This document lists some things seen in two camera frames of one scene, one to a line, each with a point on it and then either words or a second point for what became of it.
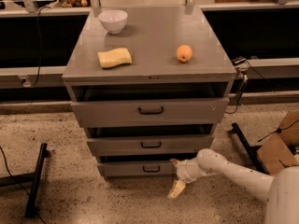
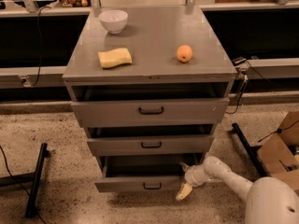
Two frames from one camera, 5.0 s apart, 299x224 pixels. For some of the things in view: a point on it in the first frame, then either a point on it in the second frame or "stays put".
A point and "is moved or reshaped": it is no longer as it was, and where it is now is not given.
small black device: [237, 61] stays put
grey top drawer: [147, 112] stays put
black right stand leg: [253, 150] stays put
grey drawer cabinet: [149, 84] stays put
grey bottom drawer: [136, 169] is moved or reshaped
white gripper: [182, 172] → [194, 176]
